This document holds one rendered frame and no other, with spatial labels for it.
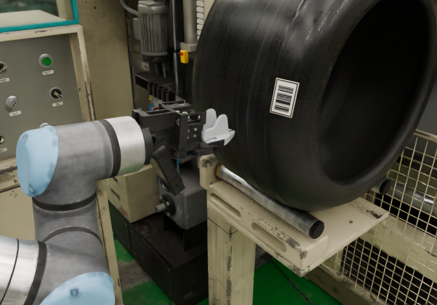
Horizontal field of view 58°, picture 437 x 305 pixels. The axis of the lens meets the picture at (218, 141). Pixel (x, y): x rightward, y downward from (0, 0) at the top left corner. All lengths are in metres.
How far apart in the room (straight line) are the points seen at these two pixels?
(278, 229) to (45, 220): 0.56
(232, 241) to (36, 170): 0.91
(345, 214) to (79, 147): 0.80
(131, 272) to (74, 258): 1.62
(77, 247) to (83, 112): 0.84
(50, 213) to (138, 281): 1.51
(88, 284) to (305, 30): 0.49
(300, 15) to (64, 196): 0.46
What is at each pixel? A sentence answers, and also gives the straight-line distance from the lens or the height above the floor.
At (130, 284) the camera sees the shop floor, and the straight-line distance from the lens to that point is 2.09.
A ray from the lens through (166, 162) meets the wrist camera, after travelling 0.68.
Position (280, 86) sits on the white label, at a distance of 0.68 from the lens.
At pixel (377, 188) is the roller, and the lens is 1.13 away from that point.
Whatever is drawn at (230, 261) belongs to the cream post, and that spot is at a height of 0.51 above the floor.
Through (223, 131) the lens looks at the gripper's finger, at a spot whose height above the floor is 1.17.
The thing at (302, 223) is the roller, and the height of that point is 0.91.
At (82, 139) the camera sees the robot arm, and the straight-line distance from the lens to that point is 0.58.
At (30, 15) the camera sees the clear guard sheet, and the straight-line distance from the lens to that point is 1.21.
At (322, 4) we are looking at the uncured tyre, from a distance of 0.71.
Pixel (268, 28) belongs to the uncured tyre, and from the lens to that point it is 0.71.
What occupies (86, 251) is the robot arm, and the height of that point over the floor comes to 1.12.
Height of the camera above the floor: 1.47
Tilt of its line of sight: 26 degrees down
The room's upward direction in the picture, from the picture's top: straight up
